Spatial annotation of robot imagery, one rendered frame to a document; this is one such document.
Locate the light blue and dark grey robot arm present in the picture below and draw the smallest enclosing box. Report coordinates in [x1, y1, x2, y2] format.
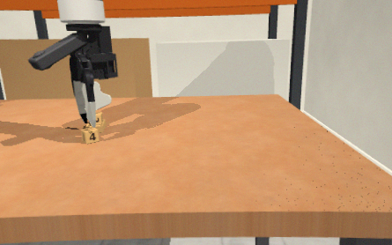
[28, 0, 106, 71]

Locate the tan wooden number cube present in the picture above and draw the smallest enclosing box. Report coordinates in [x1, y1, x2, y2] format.
[96, 112, 103, 125]
[81, 127, 100, 144]

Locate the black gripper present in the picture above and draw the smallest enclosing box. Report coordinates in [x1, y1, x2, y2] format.
[66, 24, 118, 128]

